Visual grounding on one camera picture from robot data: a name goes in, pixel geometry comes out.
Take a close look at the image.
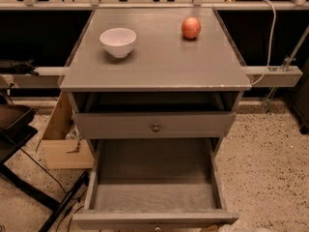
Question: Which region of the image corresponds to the grey top drawer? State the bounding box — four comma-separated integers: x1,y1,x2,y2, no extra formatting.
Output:
73,112,236,139

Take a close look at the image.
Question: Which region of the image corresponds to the black stand frame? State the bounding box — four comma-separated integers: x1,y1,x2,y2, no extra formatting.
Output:
0,126,89,232

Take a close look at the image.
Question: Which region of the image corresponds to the red apple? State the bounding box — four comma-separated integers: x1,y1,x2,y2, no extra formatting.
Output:
182,17,201,40

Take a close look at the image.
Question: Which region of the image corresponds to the white cable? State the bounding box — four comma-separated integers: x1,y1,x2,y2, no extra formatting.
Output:
250,0,277,87

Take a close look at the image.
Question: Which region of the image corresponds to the black floor cable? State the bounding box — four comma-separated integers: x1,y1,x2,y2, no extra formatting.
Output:
18,148,85,232

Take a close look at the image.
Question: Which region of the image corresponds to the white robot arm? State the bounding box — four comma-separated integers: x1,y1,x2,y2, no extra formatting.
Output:
218,224,273,232

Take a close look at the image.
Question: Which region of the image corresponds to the grey wooden drawer cabinet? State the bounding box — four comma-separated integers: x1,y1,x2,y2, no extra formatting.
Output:
58,7,252,147

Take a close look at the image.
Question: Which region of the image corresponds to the cardboard box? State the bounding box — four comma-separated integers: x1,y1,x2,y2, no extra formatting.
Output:
40,93,94,169

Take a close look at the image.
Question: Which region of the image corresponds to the white ceramic bowl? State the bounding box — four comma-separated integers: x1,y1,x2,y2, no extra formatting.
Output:
99,28,137,58

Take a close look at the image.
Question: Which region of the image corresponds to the dark tray on stand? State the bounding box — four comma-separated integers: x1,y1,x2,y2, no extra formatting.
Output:
0,104,35,137

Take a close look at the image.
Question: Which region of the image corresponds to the grey drawer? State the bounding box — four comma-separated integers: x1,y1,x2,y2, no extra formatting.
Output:
73,138,239,230
73,112,236,139

